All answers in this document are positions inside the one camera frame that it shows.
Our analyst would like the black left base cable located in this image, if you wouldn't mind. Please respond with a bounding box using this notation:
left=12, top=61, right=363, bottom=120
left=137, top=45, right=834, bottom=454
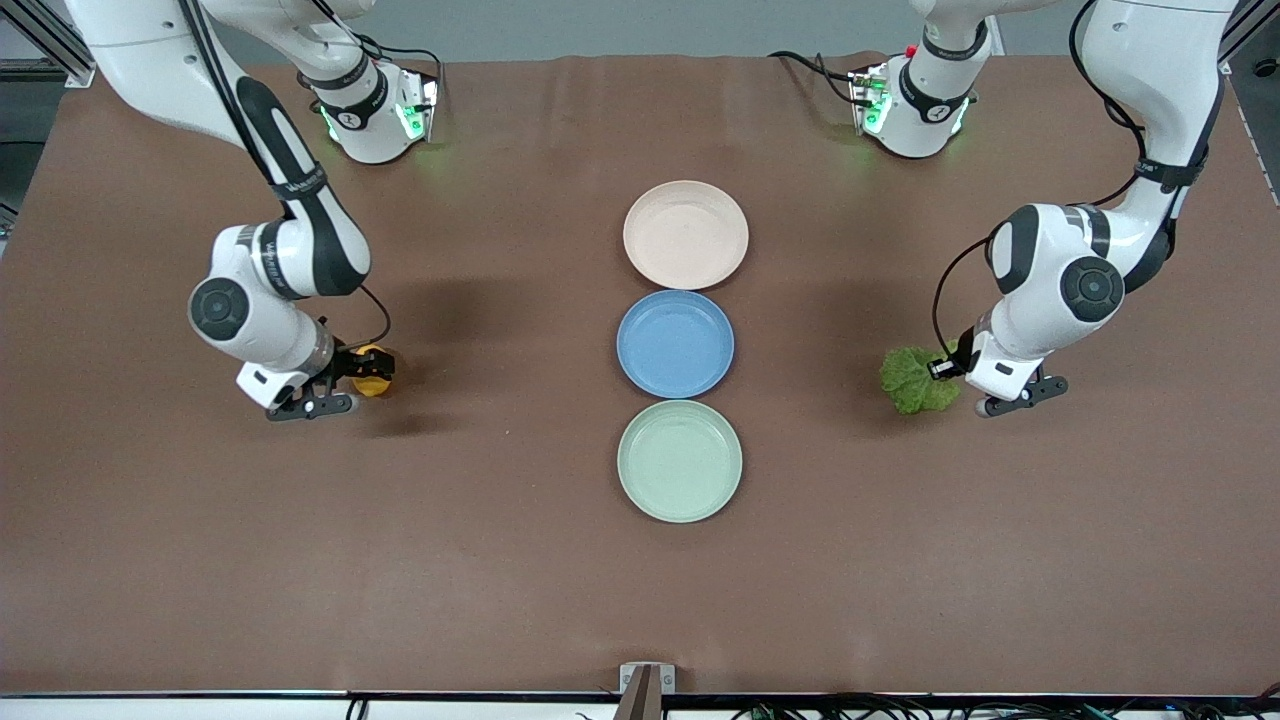
left=767, top=49, right=866, bottom=107

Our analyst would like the metal bracket with post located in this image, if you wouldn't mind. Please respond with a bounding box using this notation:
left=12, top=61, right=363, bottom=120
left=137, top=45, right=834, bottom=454
left=612, top=661, right=677, bottom=720

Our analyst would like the yellow lemon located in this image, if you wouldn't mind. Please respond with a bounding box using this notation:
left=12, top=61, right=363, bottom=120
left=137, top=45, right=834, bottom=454
left=351, top=344, right=397, bottom=399

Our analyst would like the blue round plate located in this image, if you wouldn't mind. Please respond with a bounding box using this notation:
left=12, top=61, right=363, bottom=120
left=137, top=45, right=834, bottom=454
left=616, top=290, right=736, bottom=400

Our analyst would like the black base cable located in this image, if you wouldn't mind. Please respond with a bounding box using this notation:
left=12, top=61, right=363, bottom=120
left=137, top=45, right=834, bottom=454
left=305, top=0, right=445, bottom=96
left=767, top=49, right=866, bottom=107

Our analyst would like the light green round plate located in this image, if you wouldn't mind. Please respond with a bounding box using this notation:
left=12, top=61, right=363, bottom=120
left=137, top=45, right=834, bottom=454
left=616, top=399, right=745, bottom=525

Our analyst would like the green lettuce leaf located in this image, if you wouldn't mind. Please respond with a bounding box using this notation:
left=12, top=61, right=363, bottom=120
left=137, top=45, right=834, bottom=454
left=879, top=345, right=964, bottom=417

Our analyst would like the aluminium frame profile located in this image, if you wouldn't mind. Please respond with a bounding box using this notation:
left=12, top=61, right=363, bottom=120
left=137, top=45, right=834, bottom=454
left=0, top=0, right=97, bottom=89

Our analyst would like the brown table cover sheet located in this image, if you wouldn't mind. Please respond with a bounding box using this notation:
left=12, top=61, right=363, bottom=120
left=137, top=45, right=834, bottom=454
left=0, top=52, right=1280, bottom=696

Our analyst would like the black right base cable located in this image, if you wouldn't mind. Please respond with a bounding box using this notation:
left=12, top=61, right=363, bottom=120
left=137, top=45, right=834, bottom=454
left=305, top=0, right=445, bottom=96

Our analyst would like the beige round plate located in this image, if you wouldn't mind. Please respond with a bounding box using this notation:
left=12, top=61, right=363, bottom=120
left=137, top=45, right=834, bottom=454
left=622, top=180, right=750, bottom=292

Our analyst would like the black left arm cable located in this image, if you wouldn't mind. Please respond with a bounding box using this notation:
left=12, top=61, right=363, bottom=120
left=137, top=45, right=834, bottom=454
left=931, top=0, right=1148, bottom=358

